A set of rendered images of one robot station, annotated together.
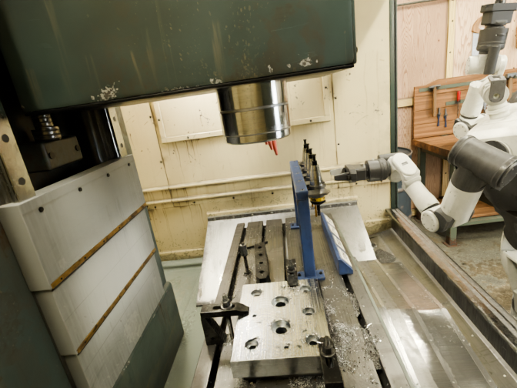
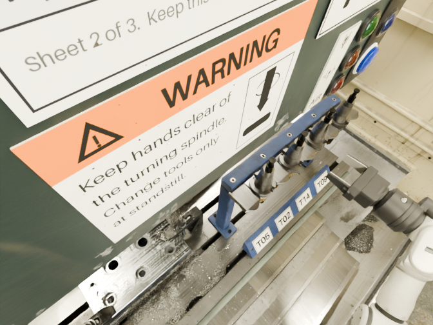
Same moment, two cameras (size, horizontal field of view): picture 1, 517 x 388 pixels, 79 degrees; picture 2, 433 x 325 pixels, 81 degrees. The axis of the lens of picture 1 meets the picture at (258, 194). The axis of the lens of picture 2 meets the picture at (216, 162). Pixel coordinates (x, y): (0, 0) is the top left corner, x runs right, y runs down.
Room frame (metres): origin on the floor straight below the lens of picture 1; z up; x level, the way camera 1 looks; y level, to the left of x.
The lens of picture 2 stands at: (0.72, -0.29, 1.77)
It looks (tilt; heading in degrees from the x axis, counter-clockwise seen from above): 58 degrees down; 39
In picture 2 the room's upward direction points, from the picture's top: 5 degrees clockwise
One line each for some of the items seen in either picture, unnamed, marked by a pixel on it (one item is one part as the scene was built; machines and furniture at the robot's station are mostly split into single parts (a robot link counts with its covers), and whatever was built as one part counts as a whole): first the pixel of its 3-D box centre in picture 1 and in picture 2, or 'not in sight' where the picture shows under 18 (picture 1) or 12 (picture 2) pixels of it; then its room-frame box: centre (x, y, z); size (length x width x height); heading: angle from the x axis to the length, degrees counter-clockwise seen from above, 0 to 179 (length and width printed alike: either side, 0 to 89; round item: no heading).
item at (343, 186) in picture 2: (341, 177); (336, 182); (1.18, -0.33, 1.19); 0.06 x 0.02 x 0.03; 85
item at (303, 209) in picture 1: (306, 239); (225, 207); (0.97, -0.14, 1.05); 0.10 x 0.05 x 0.30; 85
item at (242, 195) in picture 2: (318, 192); (246, 198); (0.96, -0.19, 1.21); 0.07 x 0.05 x 0.01; 85
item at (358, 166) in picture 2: (337, 171); (356, 162); (1.27, -0.34, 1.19); 0.06 x 0.02 x 0.03; 85
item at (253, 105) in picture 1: (254, 112); not in sight; (0.74, -0.02, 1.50); 0.16 x 0.16 x 0.12
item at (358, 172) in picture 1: (361, 171); (377, 195); (1.22, -0.43, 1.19); 0.13 x 0.12 x 0.10; 175
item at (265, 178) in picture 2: (315, 174); (265, 175); (1.02, -0.20, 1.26); 0.04 x 0.04 x 0.07
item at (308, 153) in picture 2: not in sight; (303, 149); (1.18, -0.22, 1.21); 0.07 x 0.05 x 0.01; 85
